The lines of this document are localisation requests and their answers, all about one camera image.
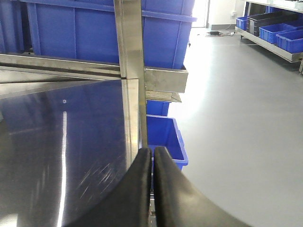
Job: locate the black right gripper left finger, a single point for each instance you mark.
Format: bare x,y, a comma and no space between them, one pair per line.
127,205

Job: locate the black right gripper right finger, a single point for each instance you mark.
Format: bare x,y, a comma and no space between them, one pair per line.
178,203

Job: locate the blue bin below table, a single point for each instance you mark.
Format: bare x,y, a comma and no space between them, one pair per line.
163,131

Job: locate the large blue bin on rack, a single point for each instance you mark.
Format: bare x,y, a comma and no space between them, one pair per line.
86,29

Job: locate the far small blue bin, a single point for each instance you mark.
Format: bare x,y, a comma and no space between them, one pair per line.
241,22

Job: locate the blue bin on floor shelf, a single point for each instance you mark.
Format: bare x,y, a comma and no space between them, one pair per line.
268,33

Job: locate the black tray on shelf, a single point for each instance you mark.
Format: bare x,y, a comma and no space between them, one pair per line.
256,21

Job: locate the low steel floor shelf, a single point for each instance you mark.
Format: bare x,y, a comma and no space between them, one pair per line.
255,7

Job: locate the stainless steel rack frame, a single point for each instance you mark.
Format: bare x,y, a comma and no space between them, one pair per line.
139,83

